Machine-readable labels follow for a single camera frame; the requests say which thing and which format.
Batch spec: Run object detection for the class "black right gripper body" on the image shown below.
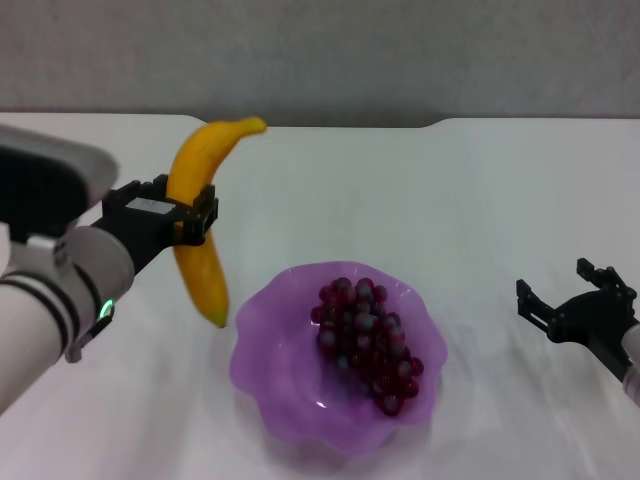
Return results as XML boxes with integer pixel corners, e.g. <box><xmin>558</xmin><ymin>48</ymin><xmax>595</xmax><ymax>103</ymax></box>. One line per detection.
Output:
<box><xmin>547</xmin><ymin>288</ymin><xmax>640</xmax><ymax>382</ymax></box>

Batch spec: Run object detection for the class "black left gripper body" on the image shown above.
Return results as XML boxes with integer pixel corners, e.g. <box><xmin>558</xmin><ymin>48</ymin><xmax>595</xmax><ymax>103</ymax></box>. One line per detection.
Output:
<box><xmin>92</xmin><ymin>179</ymin><xmax>196</xmax><ymax>281</ymax></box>

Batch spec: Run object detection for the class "yellow banana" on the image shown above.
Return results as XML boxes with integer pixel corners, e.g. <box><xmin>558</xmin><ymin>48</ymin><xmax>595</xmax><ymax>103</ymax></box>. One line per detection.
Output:
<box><xmin>166</xmin><ymin>116</ymin><xmax>268</xmax><ymax>329</ymax></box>

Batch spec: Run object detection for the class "dark red grape bunch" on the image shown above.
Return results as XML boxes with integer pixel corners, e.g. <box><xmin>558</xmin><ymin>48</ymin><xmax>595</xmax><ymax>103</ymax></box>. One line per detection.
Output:
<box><xmin>309</xmin><ymin>277</ymin><xmax>425</xmax><ymax>417</ymax></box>

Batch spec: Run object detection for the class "purple translucent plastic bowl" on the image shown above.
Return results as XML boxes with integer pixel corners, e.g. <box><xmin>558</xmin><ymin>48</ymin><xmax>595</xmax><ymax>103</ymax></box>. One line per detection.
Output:
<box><xmin>228</xmin><ymin>260</ymin><xmax>449</xmax><ymax>457</ymax></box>

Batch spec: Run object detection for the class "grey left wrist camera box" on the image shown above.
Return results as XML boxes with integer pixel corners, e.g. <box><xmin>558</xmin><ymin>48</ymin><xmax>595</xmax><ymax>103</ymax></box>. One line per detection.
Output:
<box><xmin>0</xmin><ymin>124</ymin><xmax>121</xmax><ymax>245</ymax></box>

